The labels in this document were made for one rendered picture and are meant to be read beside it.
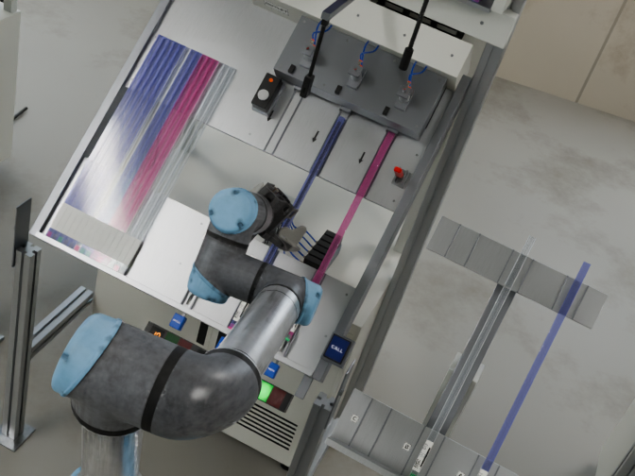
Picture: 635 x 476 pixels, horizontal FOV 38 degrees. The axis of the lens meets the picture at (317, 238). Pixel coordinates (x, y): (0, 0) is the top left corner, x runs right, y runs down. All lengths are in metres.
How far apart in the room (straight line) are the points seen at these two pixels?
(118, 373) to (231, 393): 0.14
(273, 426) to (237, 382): 1.29
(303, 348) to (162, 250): 0.37
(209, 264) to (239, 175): 1.02
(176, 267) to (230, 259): 0.44
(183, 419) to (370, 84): 0.99
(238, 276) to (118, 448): 0.37
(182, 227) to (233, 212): 0.48
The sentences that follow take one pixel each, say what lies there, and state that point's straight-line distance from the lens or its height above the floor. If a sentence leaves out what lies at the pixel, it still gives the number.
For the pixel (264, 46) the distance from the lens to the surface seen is 2.08.
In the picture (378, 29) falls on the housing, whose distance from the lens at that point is 1.99.
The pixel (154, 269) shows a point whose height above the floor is 0.75.
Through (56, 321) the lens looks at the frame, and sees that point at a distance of 2.45.
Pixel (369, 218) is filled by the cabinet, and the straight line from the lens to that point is 2.53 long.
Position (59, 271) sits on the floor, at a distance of 3.07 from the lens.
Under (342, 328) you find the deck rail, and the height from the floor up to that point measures 0.80.
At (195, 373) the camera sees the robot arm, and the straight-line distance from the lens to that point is 1.18.
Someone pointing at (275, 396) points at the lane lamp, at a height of 0.66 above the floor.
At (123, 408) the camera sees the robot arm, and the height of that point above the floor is 1.13.
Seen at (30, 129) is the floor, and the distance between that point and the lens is 3.70.
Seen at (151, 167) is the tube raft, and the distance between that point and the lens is 2.02.
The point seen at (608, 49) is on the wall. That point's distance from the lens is 5.10.
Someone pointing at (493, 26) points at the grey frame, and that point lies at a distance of 1.95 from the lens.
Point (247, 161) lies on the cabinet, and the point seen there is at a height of 0.62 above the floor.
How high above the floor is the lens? 2.04
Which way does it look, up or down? 36 degrees down
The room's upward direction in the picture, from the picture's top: 18 degrees clockwise
